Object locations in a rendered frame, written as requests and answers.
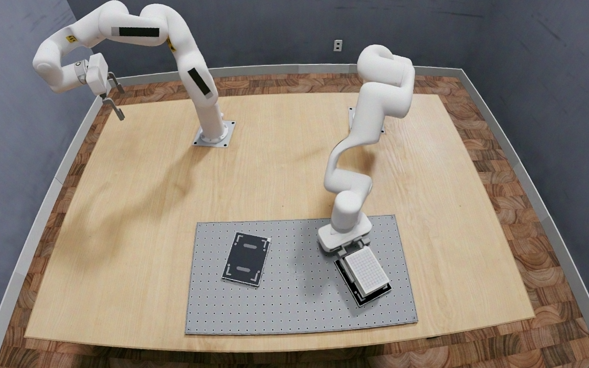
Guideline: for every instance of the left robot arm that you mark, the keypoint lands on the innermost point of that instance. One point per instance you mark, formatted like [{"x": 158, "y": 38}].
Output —
[{"x": 387, "y": 90}]

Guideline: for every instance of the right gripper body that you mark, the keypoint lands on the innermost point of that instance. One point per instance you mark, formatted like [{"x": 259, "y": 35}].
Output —
[{"x": 96, "y": 74}]

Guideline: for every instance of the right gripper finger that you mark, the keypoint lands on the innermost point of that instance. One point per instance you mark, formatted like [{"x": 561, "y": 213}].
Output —
[
  {"x": 106, "y": 100},
  {"x": 118, "y": 85}
]

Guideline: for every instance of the black rectangular plate nest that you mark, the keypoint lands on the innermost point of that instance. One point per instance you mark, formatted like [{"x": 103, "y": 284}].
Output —
[
  {"x": 354, "y": 290},
  {"x": 246, "y": 259}
]

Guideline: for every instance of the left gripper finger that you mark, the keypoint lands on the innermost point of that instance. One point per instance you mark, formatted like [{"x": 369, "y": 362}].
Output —
[
  {"x": 367, "y": 243},
  {"x": 339, "y": 256}
]

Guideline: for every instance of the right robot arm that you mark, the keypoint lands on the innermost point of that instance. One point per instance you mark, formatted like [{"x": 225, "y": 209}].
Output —
[{"x": 156, "y": 24}]

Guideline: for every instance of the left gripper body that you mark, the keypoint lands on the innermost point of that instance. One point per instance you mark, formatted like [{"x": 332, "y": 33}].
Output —
[{"x": 330, "y": 239}]

